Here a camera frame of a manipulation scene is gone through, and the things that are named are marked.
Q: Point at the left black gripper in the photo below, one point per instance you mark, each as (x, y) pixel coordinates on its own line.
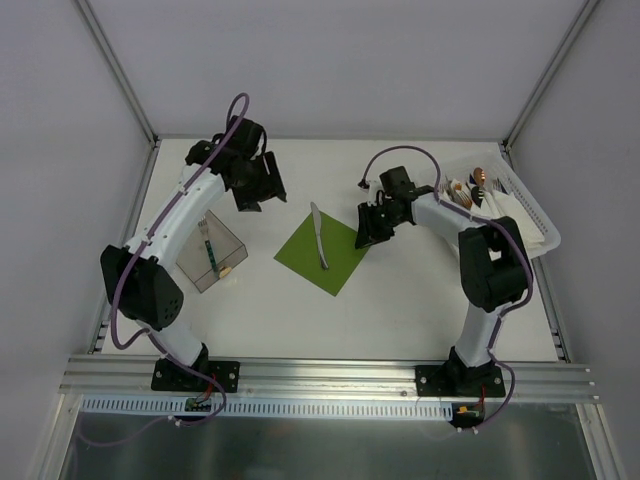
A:
(261, 185)

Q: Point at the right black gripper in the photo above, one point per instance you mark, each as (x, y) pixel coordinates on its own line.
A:
(373, 220)

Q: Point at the silver table knife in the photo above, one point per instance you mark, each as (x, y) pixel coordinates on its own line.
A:
(317, 223)

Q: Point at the green handled fork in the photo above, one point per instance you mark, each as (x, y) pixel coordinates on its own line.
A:
(204, 231)

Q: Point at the green paper napkin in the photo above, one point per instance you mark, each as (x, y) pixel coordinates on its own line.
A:
(300, 254)

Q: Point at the clear smoked plastic box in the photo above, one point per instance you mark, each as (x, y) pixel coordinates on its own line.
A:
(193, 260)

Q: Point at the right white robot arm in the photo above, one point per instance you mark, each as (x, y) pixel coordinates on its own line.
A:
(494, 270)

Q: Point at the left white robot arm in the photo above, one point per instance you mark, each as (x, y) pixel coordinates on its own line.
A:
(137, 276)

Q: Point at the white rolled napkin bundle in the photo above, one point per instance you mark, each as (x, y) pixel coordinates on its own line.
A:
(508, 205)

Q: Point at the copper fork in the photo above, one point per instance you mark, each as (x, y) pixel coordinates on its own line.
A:
(464, 199)

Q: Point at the white plastic basket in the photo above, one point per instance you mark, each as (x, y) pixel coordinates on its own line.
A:
(437, 215)

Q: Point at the copper spoon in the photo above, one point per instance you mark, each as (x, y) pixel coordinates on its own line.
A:
(479, 177)

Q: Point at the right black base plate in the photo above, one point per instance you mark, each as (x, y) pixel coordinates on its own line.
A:
(440, 381)

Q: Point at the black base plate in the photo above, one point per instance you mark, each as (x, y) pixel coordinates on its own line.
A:
(440, 381)
(169, 377)

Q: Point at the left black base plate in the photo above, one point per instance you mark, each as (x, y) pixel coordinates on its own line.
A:
(169, 377)

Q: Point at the left frame post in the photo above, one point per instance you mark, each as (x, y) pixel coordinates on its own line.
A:
(98, 35)

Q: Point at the frame post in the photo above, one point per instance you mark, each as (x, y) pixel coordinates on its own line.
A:
(98, 35)
(551, 69)

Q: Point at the aluminium rail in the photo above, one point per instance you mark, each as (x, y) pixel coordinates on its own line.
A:
(535, 382)

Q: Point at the white slotted cable duct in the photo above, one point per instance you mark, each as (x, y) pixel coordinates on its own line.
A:
(268, 408)

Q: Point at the right frame post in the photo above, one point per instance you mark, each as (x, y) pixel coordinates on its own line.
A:
(551, 69)

